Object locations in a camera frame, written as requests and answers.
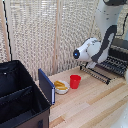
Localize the red plastic cup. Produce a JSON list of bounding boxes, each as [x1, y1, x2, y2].
[[69, 74, 82, 90]]

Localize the blue book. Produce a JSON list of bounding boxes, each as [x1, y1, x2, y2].
[[37, 68, 56, 106]]

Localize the thin black pole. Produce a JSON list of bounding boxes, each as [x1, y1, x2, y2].
[[2, 0, 13, 63]]

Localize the bamboo blind screen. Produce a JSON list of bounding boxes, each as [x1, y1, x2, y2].
[[0, 0, 128, 81]]

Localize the metal oven rack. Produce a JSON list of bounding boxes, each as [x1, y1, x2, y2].
[[98, 54, 128, 77]]

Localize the yellow food pieces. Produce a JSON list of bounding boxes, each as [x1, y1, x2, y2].
[[54, 80, 67, 91]]

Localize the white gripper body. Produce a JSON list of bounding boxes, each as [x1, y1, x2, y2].
[[85, 60, 98, 70]]

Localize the white bowl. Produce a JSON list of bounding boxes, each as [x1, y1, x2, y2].
[[53, 80, 71, 95]]

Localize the black fabric storage box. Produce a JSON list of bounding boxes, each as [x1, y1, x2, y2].
[[0, 59, 53, 128]]

